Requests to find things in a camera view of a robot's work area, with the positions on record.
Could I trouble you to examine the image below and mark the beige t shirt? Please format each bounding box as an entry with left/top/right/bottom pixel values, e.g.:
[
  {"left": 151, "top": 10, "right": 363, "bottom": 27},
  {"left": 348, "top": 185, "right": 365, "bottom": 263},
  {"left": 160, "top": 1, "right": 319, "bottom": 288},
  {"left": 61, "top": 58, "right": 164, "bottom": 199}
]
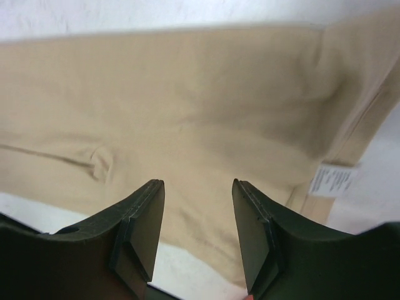
[{"left": 1, "top": 5, "right": 399, "bottom": 287}]

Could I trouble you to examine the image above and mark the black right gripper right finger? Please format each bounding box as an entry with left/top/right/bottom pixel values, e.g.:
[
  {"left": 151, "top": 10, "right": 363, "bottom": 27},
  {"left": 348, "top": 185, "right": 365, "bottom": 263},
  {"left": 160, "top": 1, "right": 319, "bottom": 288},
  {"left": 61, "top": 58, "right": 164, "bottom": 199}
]
[{"left": 232, "top": 180, "right": 399, "bottom": 299}]

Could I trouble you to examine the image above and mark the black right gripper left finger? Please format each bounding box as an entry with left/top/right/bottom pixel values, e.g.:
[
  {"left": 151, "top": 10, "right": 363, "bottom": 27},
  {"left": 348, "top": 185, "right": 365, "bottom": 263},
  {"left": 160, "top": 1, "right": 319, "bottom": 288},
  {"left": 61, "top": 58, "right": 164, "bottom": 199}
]
[{"left": 1, "top": 179, "right": 165, "bottom": 299}]

